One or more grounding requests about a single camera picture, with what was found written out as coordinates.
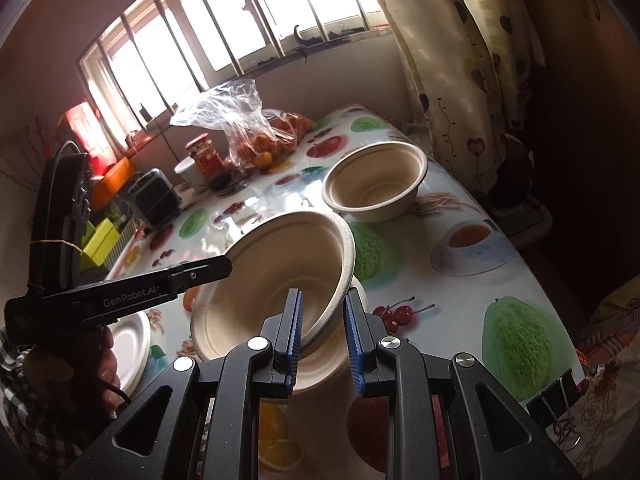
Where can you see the red printed gift bag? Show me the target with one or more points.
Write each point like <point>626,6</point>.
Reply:
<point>90,135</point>

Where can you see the beige paper bowl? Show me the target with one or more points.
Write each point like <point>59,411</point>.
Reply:
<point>280,270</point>
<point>325,375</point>
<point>370,180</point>

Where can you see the large lime green box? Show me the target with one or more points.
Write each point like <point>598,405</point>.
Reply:
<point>107,242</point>

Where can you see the black window latch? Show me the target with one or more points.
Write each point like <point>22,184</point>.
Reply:
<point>299,40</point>

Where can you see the dried twig bouquet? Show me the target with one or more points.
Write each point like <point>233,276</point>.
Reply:
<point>22,150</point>

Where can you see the orange plastic box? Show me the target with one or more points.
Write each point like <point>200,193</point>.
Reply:
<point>112,185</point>

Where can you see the grey zigzag patterned box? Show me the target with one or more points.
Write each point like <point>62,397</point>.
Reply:
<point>126,235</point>

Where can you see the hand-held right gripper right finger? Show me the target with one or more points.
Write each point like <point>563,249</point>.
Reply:
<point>354,345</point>

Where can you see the barred window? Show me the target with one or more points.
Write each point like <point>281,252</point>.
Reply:
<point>225,25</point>

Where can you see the small lime green box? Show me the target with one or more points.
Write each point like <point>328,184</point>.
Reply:
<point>89,237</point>

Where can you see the heart printed beige curtain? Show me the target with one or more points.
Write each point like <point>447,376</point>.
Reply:
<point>450,60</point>

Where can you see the black binder clip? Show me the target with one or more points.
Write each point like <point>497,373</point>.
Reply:
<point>555,400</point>

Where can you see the white low box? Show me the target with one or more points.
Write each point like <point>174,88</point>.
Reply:
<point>525,225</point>

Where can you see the floral beige cloth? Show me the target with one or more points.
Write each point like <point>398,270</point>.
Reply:
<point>600,405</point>

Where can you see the small grey fan heater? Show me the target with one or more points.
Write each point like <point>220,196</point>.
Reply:
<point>155,200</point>

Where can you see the fruit printed tablecloth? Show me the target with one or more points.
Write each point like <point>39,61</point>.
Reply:
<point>450,305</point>

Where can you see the white paper plate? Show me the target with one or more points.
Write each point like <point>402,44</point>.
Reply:
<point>145,357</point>
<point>127,342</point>
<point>135,386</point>

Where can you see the person's left forearm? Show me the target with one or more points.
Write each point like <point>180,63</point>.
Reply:
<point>30,425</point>

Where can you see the clear plastic bag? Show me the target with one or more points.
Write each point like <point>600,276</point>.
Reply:
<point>230,110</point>

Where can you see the dark bundle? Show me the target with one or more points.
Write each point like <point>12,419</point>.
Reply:
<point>515,170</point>

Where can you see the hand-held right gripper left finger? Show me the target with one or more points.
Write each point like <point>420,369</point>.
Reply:
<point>296,330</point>

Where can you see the bunch of small oranges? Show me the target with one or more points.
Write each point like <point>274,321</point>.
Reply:
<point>265,152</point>

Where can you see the red label glass jar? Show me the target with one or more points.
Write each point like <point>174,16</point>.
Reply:
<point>207,162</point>

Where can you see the white paper tub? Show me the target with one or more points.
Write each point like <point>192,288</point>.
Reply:
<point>192,177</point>

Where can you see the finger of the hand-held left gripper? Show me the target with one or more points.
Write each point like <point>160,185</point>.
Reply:
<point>210,267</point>

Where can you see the person's left hand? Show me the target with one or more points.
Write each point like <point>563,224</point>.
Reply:
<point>65,375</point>

